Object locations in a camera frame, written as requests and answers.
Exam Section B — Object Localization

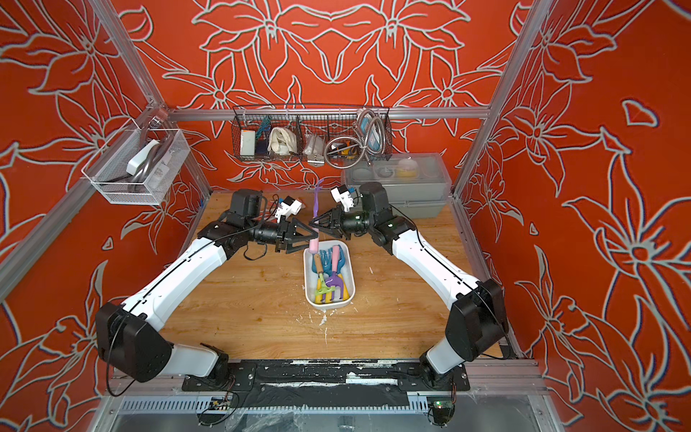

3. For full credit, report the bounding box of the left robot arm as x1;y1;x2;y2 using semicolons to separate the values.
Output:
95;189;318;388

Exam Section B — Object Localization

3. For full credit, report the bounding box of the black wire wall basket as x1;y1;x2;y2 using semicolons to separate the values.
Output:
231;104;393;170

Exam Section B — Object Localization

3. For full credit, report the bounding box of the green rake head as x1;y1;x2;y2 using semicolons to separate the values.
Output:
314;273;338;304

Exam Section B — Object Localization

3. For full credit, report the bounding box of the coiled metal hose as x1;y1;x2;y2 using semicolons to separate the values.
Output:
325;107;387;169

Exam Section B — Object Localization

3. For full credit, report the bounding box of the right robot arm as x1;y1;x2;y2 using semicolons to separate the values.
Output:
310;182;509;376

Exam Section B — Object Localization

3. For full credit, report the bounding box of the blue claw rake yellow handle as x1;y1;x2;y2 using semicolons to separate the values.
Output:
320;248;333;275

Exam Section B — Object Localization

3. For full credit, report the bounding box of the grey plastic toolbox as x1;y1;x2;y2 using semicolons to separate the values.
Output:
341;153;451;219

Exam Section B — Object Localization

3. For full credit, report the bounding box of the white cloth in basket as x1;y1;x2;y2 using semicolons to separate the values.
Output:
269;127;299;157

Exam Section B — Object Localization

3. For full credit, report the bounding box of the white plastic storage box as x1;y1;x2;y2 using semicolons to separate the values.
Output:
303;240;356;311

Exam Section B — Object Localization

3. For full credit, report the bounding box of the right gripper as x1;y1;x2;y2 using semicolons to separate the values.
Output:
311;206;378;243

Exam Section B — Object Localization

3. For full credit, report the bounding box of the white box in basket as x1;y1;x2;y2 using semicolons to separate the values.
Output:
239;130;257;158

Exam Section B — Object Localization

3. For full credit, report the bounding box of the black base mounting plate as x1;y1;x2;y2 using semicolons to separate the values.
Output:
182;359;471;392

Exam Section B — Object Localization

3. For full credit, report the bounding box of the white wire wall basket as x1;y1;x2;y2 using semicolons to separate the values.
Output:
82;120;190;205

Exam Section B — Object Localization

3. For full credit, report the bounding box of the purple rake pink handle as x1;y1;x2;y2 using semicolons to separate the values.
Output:
326;246;345;302

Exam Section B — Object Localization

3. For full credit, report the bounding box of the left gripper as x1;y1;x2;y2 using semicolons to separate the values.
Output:
247;218;319;253

